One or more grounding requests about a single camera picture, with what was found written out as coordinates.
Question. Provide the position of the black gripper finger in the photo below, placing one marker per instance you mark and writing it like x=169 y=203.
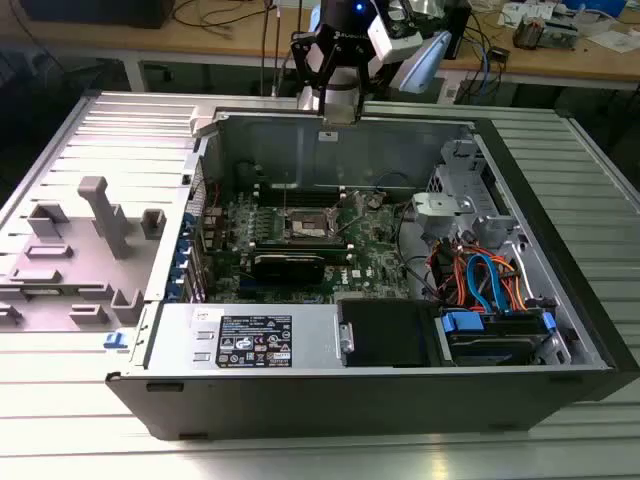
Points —
x=365 y=70
x=300 y=60

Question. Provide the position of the silver square CPU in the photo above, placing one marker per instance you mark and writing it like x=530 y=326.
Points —
x=342 y=116

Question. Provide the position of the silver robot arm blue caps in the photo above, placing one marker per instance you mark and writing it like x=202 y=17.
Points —
x=425 y=65

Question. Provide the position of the CPU socket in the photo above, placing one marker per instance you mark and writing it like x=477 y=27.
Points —
x=310 y=225

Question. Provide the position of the blue expansion slot latch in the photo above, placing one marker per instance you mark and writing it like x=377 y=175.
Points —
x=183 y=247
x=178 y=270
x=174 y=290
x=188 y=221

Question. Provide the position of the white printed label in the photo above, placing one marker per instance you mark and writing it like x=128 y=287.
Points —
x=451 y=93

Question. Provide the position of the tall black box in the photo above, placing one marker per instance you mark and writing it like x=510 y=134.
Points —
x=459 y=27

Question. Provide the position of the pale grey case latch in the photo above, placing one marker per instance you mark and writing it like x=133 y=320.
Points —
x=202 y=122

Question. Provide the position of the round coin battery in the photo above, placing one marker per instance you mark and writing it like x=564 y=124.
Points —
x=373 y=201

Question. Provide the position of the small black box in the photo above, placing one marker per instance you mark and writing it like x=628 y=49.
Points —
x=499 y=54

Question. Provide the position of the silver metal drive cage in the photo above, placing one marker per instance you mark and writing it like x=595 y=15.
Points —
x=450 y=205

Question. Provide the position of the white printed card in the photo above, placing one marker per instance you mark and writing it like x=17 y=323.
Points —
x=515 y=12

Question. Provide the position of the copper finned heat sink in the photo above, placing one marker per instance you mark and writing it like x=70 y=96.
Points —
x=529 y=32

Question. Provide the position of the green motherboard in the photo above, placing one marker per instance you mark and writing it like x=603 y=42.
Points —
x=370 y=240

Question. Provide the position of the wooden desk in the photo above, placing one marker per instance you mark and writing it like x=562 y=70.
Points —
x=550 y=57

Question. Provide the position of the green RAM stick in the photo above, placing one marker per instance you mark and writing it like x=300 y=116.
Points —
x=330 y=257

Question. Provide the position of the grey metal device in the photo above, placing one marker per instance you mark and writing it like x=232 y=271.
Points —
x=560 y=32

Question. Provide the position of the large black case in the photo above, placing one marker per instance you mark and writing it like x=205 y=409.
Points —
x=95 y=12

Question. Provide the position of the black graphics card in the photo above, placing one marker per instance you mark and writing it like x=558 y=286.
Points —
x=285 y=270

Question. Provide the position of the white paper sheet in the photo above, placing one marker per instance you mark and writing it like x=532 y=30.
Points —
x=612 y=40

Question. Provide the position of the blue disk carrier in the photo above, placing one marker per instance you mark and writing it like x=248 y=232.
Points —
x=462 y=321

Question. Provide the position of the silver power supply with label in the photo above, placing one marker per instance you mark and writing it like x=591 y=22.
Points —
x=310 y=340

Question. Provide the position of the black hard disk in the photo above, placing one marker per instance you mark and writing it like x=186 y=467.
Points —
x=495 y=346

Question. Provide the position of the grey plastic parts rack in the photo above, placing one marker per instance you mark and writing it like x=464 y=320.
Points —
x=75 y=270

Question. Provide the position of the black open PC case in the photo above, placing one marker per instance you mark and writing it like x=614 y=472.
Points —
x=350 y=405

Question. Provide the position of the small blue plastic clip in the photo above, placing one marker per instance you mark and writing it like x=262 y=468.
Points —
x=114 y=341

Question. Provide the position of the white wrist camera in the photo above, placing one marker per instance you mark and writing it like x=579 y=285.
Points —
x=395 y=37

